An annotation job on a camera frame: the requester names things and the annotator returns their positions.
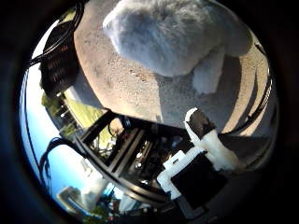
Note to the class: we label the black woven plastic basket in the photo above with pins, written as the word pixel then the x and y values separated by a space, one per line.
pixel 59 67

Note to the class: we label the white fluffy plush bear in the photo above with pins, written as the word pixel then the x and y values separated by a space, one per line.
pixel 174 37

